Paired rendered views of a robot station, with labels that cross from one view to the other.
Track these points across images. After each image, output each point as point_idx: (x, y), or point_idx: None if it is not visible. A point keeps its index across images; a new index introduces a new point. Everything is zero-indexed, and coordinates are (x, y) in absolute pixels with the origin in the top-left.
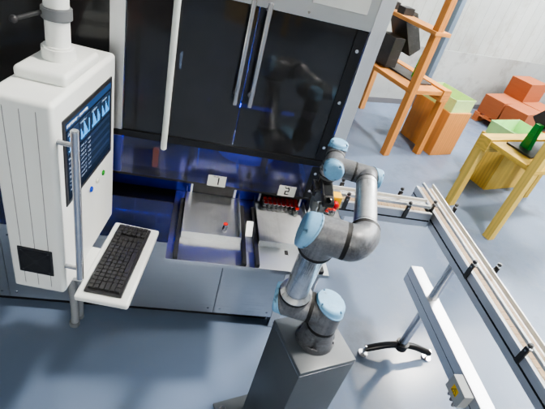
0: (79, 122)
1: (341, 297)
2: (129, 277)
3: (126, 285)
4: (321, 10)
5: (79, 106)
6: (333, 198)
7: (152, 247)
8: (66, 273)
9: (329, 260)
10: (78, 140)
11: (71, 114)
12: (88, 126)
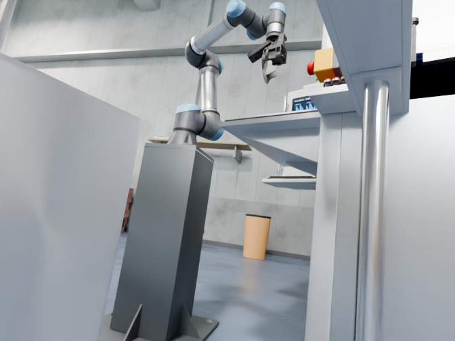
0: (305, 102)
1: (187, 104)
2: (280, 177)
3: (275, 178)
4: None
5: (307, 95)
6: (252, 50)
7: (308, 178)
8: (282, 173)
9: (198, 72)
10: (284, 99)
11: (299, 97)
12: (314, 106)
